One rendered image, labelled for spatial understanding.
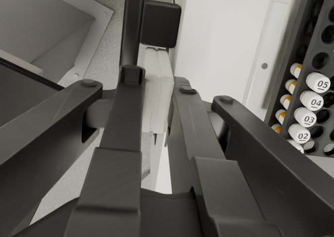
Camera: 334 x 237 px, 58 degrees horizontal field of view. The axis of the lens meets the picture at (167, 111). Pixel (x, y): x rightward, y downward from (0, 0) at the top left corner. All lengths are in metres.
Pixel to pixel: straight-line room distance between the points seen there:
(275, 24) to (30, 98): 0.27
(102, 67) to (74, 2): 0.24
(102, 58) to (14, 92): 0.79
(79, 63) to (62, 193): 0.62
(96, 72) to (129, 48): 0.98
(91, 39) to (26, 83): 0.77
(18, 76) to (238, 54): 0.24
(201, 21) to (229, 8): 0.10
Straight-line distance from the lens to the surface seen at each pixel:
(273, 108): 0.28
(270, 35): 0.28
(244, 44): 0.29
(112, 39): 1.14
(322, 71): 0.25
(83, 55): 1.15
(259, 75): 0.29
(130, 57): 0.20
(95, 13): 1.12
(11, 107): 0.40
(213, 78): 0.29
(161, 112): 0.15
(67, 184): 1.44
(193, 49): 0.19
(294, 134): 0.25
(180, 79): 0.17
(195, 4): 0.18
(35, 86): 0.38
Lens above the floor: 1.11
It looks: 66 degrees down
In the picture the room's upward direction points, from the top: 173 degrees clockwise
